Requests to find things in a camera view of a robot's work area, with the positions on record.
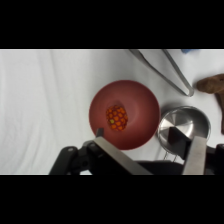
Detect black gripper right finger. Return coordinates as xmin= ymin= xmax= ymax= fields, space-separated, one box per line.
xmin=167 ymin=126 xmax=208 ymax=176

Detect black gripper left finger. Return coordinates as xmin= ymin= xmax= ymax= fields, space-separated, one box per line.
xmin=93 ymin=127 xmax=153 ymax=176

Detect pink bowl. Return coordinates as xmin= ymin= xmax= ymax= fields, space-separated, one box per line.
xmin=88 ymin=79 xmax=162 ymax=152

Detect brown plush toy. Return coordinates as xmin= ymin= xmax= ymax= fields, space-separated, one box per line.
xmin=195 ymin=73 xmax=224 ymax=135

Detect metal tongs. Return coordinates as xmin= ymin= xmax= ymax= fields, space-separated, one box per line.
xmin=128 ymin=49 xmax=195 ymax=98

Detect blue cloth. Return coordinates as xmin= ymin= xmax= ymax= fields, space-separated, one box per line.
xmin=180 ymin=49 xmax=201 ymax=55

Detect steel bowl with wire handle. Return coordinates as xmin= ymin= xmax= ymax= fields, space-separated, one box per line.
xmin=156 ymin=105 xmax=212 ymax=162

